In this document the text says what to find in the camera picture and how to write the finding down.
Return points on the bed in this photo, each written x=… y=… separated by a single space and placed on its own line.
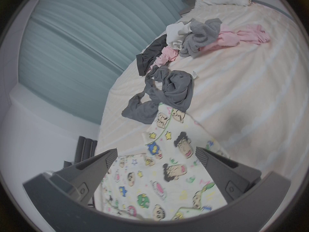
x=241 y=86

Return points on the white garment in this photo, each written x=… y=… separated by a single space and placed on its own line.
x=173 y=34

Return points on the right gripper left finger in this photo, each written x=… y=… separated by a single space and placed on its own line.
x=89 y=170

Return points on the grey mesh garment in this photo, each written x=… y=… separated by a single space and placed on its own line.
x=201 y=36

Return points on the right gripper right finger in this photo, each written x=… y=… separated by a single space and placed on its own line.
x=222 y=171

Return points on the blue-green curtain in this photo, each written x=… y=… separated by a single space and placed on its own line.
x=84 y=40

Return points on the pink garment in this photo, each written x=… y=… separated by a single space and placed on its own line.
x=231 y=38

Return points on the dark grey garment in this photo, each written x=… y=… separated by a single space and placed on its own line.
x=176 y=88

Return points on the black shorts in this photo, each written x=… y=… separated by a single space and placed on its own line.
x=151 y=52

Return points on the white printed pyjama top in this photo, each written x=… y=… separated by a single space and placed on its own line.
x=154 y=177

